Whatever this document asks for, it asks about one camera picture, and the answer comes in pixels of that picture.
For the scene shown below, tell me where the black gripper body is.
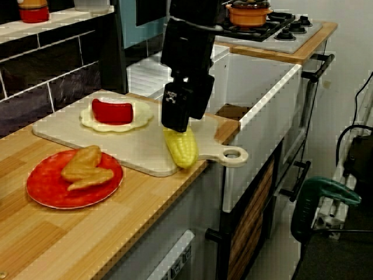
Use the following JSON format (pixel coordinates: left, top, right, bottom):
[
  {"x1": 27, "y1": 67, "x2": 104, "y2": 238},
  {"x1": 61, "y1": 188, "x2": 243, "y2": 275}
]
[{"x1": 160, "y1": 17, "x2": 218, "y2": 84}]

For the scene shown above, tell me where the thick black cable loop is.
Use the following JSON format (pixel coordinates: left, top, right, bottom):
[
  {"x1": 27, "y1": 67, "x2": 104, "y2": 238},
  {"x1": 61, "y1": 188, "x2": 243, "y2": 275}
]
[{"x1": 336, "y1": 124, "x2": 373, "y2": 169}]

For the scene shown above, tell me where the pale wooden cutting board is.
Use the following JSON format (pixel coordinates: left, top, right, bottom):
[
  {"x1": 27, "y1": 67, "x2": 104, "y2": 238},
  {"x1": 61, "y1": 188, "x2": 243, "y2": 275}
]
[{"x1": 31, "y1": 92, "x2": 249, "y2": 178}]

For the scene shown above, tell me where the black upright post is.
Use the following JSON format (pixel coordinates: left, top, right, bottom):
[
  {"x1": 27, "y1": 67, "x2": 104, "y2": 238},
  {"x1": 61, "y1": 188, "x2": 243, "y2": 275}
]
[{"x1": 98, "y1": 0, "x2": 129, "y2": 95}]

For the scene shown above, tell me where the cream flower-shaped plate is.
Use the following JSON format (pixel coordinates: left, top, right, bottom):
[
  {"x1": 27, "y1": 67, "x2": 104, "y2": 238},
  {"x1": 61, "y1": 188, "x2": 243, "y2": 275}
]
[{"x1": 79, "y1": 97, "x2": 154, "y2": 134}]

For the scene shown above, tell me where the wood-pattern cabinet door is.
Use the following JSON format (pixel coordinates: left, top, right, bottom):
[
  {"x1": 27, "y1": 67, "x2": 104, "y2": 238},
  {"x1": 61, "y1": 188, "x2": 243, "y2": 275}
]
[{"x1": 226, "y1": 159, "x2": 276, "y2": 280}]

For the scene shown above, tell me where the red round plate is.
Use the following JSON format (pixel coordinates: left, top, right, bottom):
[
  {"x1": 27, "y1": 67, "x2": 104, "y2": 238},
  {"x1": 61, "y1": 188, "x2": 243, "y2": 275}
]
[{"x1": 26, "y1": 149, "x2": 124, "y2": 209}]

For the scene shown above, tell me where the red and yellow toy bottle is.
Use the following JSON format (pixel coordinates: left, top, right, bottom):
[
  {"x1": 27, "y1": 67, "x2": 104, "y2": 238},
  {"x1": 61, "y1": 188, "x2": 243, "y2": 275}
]
[{"x1": 17, "y1": 0, "x2": 50, "y2": 24}]

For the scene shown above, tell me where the black dishwasher handle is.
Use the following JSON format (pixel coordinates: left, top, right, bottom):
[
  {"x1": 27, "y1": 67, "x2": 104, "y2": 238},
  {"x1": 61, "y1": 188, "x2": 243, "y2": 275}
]
[{"x1": 205, "y1": 227, "x2": 231, "y2": 243}]

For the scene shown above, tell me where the black oven handle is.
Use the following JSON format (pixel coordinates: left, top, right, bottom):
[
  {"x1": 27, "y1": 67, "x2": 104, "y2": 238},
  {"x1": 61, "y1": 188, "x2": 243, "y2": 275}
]
[{"x1": 301, "y1": 53, "x2": 336, "y2": 83}]

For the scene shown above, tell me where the brown toy chicken wing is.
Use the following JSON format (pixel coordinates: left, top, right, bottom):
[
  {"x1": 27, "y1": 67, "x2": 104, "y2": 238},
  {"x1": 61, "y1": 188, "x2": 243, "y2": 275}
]
[{"x1": 60, "y1": 145, "x2": 114, "y2": 192}]

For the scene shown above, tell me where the black drawer handle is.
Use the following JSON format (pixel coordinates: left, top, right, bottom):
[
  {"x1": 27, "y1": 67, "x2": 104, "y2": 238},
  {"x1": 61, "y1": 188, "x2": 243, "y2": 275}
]
[{"x1": 279, "y1": 160, "x2": 312, "y2": 202}]

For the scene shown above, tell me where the black rectangular panel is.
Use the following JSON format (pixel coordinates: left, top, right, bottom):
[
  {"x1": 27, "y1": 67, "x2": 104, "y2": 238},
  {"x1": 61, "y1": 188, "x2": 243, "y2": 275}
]
[{"x1": 135, "y1": 0, "x2": 170, "y2": 27}]

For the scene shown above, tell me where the thin black cable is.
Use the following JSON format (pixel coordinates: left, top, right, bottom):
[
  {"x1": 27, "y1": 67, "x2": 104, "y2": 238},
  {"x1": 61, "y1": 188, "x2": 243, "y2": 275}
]
[{"x1": 353, "y1": 69, "x2": 373, "y2": 126}]

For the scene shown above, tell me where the white aluminium frame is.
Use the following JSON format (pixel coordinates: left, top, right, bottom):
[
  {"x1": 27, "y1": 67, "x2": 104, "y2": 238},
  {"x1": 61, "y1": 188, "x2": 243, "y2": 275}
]
[{"x1": 310, "y1": 197, "x2": 350, "y2": 240}]

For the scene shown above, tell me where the orange toy pot with lid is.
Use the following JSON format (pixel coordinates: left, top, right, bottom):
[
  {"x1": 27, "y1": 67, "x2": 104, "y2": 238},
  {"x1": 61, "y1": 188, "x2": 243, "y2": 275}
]
[{"x1": 226, "y1": 0, "x2": 274, "y2": 29}]

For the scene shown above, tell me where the yellow toy corn cob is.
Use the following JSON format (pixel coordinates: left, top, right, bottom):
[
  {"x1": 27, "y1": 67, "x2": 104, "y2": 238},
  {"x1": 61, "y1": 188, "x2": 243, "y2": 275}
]
[{"x1": 162, "y1": 127, "x2": 199, "y2": 169}]

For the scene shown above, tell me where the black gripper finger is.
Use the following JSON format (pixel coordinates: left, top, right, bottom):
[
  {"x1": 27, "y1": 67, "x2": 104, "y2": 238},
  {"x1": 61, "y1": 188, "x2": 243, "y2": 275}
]
[
  {"x1": 161, "y1": 82, "x2": 192, "y2": 134},
  {"x1": 189, "y1": 75, "x2": 216, "y2": 120}
]

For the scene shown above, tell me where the white tiled shelf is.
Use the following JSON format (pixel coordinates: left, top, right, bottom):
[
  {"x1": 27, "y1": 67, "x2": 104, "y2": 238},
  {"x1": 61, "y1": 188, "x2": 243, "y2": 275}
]
[{"x1": 0, "y1": 5, "x2": 116, "y2": 44}]

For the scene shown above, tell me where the black device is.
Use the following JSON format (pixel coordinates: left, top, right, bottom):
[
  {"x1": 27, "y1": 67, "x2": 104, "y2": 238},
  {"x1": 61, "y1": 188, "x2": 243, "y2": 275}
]
[{"x1": 343, "y1": 134, "x2": 373, "y2": 187}]

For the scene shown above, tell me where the grey and black toy hob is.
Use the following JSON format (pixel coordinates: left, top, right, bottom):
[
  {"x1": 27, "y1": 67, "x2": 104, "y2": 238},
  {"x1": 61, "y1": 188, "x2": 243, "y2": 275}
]
[{"x1": 202, "y1": 10, "x2": 324, "y2": 55}]

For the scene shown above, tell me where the grey toy dishwasher panel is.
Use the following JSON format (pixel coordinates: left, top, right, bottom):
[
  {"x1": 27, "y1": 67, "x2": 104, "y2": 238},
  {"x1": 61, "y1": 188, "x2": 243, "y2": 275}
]
[{"x1": 145, "y1": 229, "x2": 196, "y2": 280}]

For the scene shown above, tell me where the white toy sink basin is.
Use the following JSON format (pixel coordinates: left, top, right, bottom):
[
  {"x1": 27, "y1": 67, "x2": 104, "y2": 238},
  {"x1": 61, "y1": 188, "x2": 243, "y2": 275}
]
[{"x1": 126, "y1": 40, "x2": 304, "y2": 213}]

